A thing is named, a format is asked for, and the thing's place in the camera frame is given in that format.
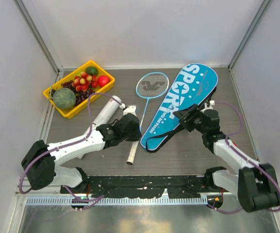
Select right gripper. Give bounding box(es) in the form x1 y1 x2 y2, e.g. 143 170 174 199
172 103 208 134

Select white shuttlecock tube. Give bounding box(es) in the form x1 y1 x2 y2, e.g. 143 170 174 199
76 95 123 160

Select blue racket bag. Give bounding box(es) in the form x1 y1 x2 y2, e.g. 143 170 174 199
140 63 218 153

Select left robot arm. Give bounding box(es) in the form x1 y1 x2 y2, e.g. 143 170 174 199
21 113 142 193

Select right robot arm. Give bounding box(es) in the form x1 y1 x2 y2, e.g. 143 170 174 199
174 104 280 213

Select red apple in bin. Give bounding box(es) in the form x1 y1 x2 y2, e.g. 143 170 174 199
97 75 111 87

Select dark purple grapes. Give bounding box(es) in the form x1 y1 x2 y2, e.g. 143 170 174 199
61 81 95 106

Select red cherry bunch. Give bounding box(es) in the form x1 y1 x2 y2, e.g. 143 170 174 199
71 71 99 92

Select green lime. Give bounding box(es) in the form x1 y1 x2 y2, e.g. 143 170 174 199
85 66 99 76

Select green melon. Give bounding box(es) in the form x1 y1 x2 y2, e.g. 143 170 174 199
52 88 76 110

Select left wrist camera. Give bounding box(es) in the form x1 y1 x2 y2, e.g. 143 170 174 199
123 105 137 116

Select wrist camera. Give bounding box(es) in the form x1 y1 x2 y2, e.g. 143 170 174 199
123 105 137 116
200 100 215 112

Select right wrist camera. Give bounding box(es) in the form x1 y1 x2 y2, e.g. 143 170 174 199
200 100 215 112

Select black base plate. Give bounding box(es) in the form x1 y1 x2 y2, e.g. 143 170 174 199
70 175 222 199

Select white cable duct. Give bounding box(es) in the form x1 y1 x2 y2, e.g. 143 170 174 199
26 195 208 206

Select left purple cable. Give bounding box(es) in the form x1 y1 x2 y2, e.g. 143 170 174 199
19 93 126 209

